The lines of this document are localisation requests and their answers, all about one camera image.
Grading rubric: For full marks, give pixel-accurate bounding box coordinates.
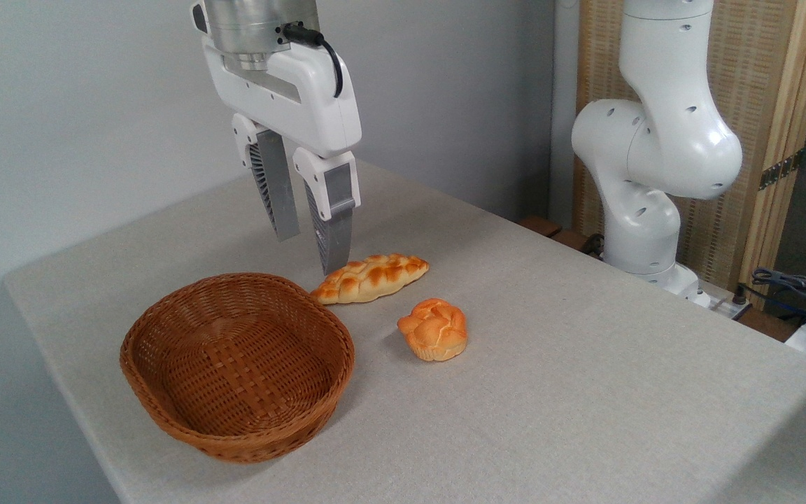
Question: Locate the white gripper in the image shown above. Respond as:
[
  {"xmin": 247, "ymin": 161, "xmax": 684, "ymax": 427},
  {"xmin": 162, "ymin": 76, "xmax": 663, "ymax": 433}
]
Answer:
[{"xmin": 200, "ymin": 36, "xmax": 363, "ymax": 276}]

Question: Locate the brown wicker basket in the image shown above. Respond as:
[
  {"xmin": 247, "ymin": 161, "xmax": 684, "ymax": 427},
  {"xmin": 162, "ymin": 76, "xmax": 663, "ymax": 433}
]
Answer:
[{"xmin": 120, "ymin": 272, "xmax": 356, "ymax": 464}]

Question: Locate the wooden rattan folding screen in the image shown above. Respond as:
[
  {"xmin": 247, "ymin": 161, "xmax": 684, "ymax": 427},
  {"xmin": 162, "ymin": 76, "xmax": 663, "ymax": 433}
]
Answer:
[{"xmin": 574, "ymin": 0, "xmax": 806, "ymax": 309}]

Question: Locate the round knotted bread bun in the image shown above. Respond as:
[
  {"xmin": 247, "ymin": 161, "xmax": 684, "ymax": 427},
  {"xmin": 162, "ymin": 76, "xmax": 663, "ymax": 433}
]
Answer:
[{"xmin": 397, "ymin": 298, "xmax": 469, "ymax": 363}]

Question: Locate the dark metal screen hinge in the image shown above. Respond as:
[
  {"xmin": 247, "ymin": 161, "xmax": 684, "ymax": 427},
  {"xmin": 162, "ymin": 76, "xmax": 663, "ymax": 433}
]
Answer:
[{"xmin": 758, "ymin": 148, "xmax": 805, "ymax": 191}]

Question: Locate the blue black cable bundle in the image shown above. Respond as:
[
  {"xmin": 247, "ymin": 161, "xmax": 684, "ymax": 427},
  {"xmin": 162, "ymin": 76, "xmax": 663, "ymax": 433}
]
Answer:
[{"xmin": 739, "ymin": 266, "xmax": 806, "ymax": 323}]

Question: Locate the brown wooden block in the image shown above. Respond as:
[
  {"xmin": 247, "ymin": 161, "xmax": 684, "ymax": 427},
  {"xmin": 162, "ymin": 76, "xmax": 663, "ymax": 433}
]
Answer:
[{"xmin": 518, "ymin": 216, "xmax": 591, "ymax": 253}]

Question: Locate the long braided bread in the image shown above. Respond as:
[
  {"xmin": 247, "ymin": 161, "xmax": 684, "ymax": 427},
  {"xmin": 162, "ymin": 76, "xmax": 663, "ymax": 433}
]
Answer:
[{"xmin": 310, "ymin": 253, "xmax": 430, "ymax": 305}]

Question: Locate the grey linen tablecloth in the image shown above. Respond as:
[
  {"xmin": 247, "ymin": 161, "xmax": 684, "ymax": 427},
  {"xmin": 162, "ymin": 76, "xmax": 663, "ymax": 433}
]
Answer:
[{"xmin": 3, "ymin": 160, "xmax": 806, "ymax": 504}]

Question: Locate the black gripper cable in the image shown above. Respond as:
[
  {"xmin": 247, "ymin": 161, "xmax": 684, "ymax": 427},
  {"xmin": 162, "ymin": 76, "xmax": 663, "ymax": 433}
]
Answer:
[{"xmin": 282, "ymin": 23, "xmax": 345, "ymax": 99}]

